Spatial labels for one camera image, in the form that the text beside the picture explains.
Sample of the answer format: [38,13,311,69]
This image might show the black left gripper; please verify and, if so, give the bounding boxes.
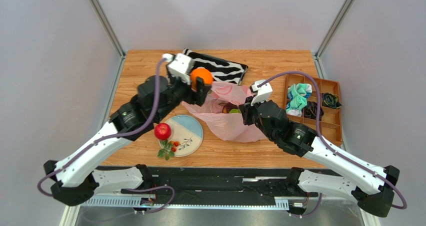
[154,63,212,122]

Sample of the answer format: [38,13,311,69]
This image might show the orange fruit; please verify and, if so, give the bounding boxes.
[190,68,214,91]

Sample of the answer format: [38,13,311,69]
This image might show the green star fruit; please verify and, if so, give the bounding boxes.
[229,109,241,114]

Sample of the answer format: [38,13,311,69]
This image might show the pink printed plastic bag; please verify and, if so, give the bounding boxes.
[182,81,266,143]

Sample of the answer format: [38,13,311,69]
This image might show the red apple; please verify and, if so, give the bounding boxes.
[154,123,172,141]

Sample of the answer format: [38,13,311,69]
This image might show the green leafy sprig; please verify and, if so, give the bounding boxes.
[157,140,177,161]

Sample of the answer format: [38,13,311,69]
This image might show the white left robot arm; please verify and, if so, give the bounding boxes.
[43,69,213,206]

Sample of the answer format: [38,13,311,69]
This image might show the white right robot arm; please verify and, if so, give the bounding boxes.
[238,97,400,218]

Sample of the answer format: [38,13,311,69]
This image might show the zebra striped cloth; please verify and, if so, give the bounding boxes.
[182,48,249,85]

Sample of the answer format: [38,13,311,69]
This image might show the wooden compartment tray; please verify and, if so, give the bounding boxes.
[289,78,343,146]

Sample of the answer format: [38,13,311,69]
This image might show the teal and white socks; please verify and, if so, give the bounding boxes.
[286,83,313,117]

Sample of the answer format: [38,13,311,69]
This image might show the black rolled socks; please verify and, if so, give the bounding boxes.
[303,101,318,119]

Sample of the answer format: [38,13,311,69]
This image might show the white floral plate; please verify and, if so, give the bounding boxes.
[165,115,204,157]

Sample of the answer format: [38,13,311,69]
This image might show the dark blue patterned socks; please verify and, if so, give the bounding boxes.
[321,93,342,109]

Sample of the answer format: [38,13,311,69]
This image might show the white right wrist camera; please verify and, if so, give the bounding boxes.
[250,79,273,106]

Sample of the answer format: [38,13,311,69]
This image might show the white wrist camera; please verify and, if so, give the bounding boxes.
[162,53,194,85]
[250,79,273,106]

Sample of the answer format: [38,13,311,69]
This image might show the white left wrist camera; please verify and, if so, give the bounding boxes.
[162,53,194,85]

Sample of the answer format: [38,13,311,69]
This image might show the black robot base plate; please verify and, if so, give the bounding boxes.
[138,167,308,206]

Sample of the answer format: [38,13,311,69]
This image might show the aluminium frame rail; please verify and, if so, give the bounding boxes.
[59,177,382,226]

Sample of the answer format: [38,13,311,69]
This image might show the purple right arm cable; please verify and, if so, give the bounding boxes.
[257,70,408,210]

